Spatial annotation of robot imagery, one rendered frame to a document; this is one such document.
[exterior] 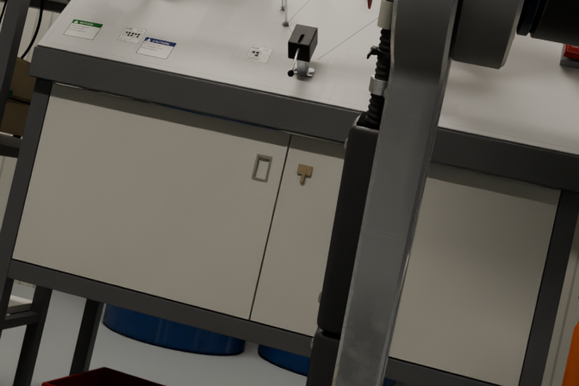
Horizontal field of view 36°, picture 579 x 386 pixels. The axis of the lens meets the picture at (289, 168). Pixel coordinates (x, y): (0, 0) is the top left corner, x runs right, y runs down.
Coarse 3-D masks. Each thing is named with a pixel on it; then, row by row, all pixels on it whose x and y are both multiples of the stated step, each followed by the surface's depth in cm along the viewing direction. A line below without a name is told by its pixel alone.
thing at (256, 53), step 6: (252, 48) 192; (258, 48) 192; (264, 48) 192; (270, 48) 192; (252, 54) 191; (258, 54) 191; (264, 54) 191; (270, 54) 191; (252, 60) 190; (258, 60) 190; (264, 60) 190
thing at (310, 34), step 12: (300, 24) 182; (300, 36) 179; (312, 36) 179; (288, 48) 180; (300, 48) 179; (312, 48) 180; (300, 60) 184; (288, 72) 176; (300, 72) 186; (312, 72) 186
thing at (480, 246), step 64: (320, 192) 183; (448, 192) 178; (512, 192) 175; (320, 256) 182; (448, 256) 177; (512, 256) 174; (256, 320) 183; (448, 320) 176; (512, 320) 174; (512, 384) 173
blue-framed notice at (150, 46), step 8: (144, 40) 194; (152, 40) 194; (160, 40) 194; (144, 48) 193; (152, 48) 192; (160, 48) 192; (168, 48) 192; (152, 56) 191; (160, 56) 191; (168, 56) 191
